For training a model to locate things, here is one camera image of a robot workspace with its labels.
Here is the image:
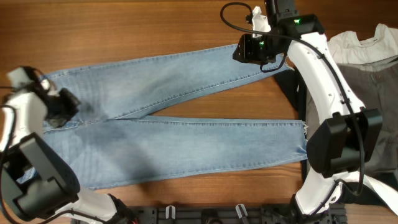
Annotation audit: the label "black garment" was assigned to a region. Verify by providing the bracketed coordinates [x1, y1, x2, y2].
[273, 68, 308, 184]

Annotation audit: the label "grey garment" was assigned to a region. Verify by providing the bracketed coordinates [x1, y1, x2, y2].
[306, 55, 398, 181]

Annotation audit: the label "black right camera cable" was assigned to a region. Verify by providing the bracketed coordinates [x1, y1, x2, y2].
[220, 1, 365, 215]

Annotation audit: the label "light blue denim jeans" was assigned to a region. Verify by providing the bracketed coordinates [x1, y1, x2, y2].
[44, 45, 307, 189]

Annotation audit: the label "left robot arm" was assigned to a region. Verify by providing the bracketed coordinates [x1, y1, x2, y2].
[1, 91, 138, 223]

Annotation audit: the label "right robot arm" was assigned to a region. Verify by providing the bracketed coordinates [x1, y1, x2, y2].
[233, 1, 397, 223]

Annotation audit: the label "white cloth garment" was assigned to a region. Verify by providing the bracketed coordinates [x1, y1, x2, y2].
[328, 24, 397, 65]

